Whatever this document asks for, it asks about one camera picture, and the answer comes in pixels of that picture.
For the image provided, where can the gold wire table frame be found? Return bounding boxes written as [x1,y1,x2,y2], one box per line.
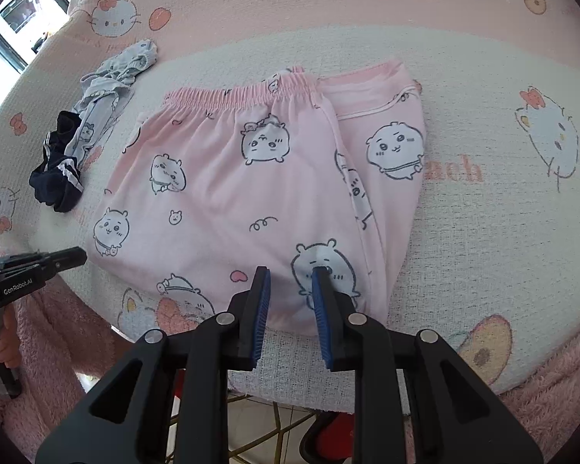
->
[169,391,320,464]

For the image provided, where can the light blue printed garment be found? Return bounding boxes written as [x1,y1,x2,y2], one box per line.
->
[72,41,159,167]

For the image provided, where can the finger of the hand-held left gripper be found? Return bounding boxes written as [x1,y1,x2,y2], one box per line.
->
[14,246,88,281]

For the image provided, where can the navy striped garment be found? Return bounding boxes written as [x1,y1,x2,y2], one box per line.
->
[28,111,85,213]

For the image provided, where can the pink printed pants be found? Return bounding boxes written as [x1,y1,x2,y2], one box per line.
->
[92,58,426,336]

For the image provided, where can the person's left hand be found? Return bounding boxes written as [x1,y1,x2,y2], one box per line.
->
[0,307,22,368]

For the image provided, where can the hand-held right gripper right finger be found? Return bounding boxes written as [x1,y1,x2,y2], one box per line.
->
[310,267,544,464]

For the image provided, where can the pink and white printed blanket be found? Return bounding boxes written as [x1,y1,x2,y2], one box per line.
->
[0,0,580,404]

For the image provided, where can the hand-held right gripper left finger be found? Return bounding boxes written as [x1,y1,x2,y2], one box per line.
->
[35,266,272,464]

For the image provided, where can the red slipper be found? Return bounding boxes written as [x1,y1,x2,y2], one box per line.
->
[302,413,363,460]

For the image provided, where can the dark window frame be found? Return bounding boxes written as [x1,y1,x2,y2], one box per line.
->
[0,0,75,73]

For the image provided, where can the person's pink fluffy robe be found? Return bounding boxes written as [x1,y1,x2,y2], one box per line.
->
[10,280,580,464]

